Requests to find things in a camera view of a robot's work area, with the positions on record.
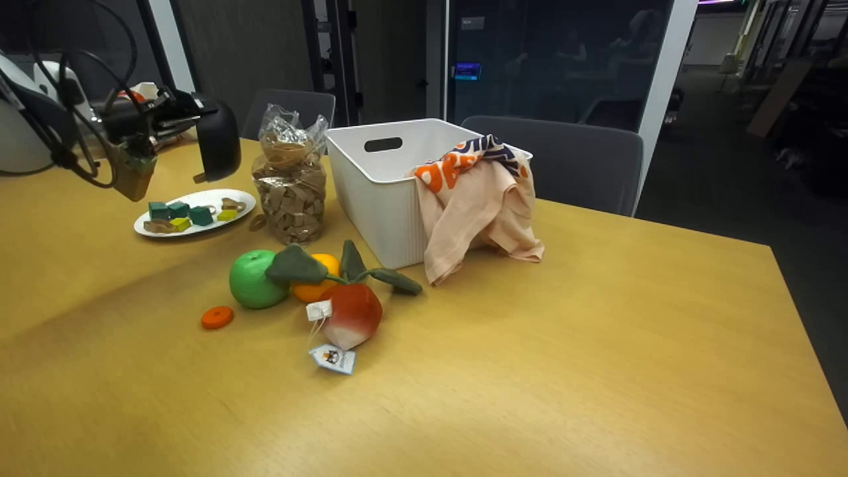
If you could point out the yellow block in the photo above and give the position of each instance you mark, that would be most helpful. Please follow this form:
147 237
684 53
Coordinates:
228 216
180 224

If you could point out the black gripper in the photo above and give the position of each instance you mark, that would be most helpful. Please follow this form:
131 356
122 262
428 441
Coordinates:
147 119

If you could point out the orange toy fruit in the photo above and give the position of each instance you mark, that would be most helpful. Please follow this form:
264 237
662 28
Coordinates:
313 289

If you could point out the tan wooden block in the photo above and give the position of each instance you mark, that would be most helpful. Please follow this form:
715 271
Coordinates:
233 201
158 226

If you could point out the small orange disc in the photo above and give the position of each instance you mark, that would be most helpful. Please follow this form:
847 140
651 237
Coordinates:
219 319

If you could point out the white plate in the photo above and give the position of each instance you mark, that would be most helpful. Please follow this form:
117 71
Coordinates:
200 230

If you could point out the white plastic storage bin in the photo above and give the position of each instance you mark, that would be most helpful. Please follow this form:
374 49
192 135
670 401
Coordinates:
379 207

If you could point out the peach cloth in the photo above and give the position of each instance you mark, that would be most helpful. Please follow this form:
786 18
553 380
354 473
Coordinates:
472 213

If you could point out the green toy apple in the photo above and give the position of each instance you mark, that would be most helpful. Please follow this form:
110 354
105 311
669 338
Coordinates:
256 281

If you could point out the red plush radish with leaves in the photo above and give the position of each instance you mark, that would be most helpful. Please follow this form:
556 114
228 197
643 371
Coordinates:
354 313

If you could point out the loose tan rubber band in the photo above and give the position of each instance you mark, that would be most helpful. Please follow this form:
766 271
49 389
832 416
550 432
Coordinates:
258 220

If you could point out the tan wrist camera mount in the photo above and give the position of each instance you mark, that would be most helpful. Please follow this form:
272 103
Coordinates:
132 175

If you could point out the blue lit screen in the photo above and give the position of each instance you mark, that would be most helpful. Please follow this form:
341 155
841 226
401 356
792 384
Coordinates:
466 71

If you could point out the teal block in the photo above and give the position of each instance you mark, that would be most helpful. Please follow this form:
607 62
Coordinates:
203 216
158 209
180 209

